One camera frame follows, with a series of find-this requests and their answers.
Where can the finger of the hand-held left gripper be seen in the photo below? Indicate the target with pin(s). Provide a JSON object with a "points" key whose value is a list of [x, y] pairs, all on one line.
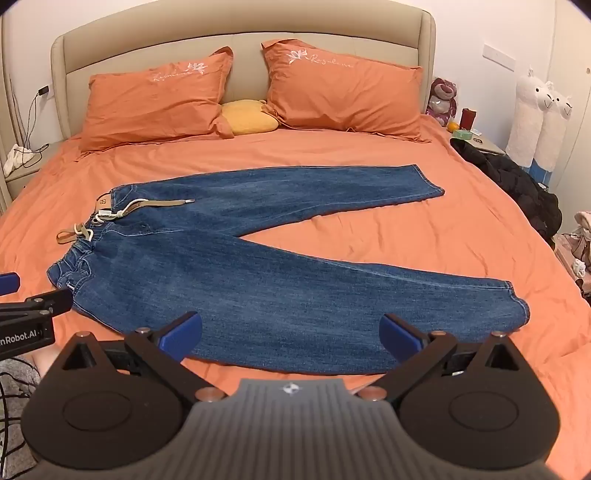
{"points": [[9, 282], [46, 302]]}

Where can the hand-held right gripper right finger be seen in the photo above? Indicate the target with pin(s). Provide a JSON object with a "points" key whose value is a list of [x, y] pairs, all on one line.
{"points": [[401, 332]]}

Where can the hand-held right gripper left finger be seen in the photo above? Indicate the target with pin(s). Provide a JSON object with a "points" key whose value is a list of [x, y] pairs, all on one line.
{"points": [[182, 330]]}

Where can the blue denim pants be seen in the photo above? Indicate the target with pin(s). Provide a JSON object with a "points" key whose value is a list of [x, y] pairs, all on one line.
{"points": [[231, 258]]}

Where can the person's grey patterned clothing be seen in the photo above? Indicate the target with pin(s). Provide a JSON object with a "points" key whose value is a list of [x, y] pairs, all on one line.
{"points": [[16, 392]]}

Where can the beige nightstand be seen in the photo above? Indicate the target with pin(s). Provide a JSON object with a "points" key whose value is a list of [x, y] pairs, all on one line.
{"points": [[487, 146], [41, 161]]}

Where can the white crumpled cloth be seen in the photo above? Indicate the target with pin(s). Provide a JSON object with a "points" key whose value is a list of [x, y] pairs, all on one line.
{"points": [[18, 157]]}

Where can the bed with orange sheet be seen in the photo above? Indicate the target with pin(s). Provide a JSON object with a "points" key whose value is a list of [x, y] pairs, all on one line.
{"points": [[369, 194]]}

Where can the black jacket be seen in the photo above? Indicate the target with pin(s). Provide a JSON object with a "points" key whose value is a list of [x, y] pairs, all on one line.
{"points": [[517, 184]]}

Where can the pale pink handbag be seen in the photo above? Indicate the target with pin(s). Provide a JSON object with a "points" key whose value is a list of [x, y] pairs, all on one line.
{"points": [[575, 244]]}

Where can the green box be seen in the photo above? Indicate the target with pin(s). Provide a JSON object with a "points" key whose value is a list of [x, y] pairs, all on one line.
{"points": [[461, 134]]}

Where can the orange fruit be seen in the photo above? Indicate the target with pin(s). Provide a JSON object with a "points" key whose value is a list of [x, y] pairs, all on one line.
{"points": [[453, 126]]}

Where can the yellow cushion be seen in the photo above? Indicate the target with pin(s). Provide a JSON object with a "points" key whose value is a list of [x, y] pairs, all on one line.
{"points": [[247, 117]]}

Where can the red cup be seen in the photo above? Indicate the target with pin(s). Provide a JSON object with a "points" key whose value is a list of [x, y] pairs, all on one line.
{"points": [[467, 117]]}

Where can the orange embroidered pillow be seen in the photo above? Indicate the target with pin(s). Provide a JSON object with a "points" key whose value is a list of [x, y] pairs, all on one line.
{"points": [[341, 92], [152, 101]]}

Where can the pink plush bear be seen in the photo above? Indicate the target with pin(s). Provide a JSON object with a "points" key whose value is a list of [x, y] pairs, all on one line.
{"points": [[441, 94]]}

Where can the white alpaca plush toy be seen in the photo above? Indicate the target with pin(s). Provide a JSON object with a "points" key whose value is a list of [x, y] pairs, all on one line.
{"points": [[526, 115], [556, 134]]}

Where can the beige padded headboard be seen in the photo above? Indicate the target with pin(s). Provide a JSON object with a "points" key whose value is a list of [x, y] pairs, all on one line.
{"points": [[249, 50]]}

